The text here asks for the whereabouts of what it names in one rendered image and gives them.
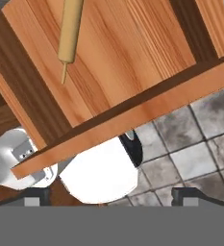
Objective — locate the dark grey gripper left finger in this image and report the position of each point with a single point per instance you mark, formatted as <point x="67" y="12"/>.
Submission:
<point x="36" y="193"/>

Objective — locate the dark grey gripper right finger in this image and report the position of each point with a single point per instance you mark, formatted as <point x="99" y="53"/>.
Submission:
<point x="182" y="193"/>

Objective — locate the light wooden rolling pin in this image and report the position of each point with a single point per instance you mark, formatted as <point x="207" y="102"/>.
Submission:
<point x="70" y="32"/>

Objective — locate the white grey rounded thing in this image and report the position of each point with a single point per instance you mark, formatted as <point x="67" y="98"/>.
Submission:
<point x="4" y="160"/>

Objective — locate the white round thing, black cap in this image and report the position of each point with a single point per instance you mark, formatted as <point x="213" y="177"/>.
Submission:
<point x="100" y="173"/>

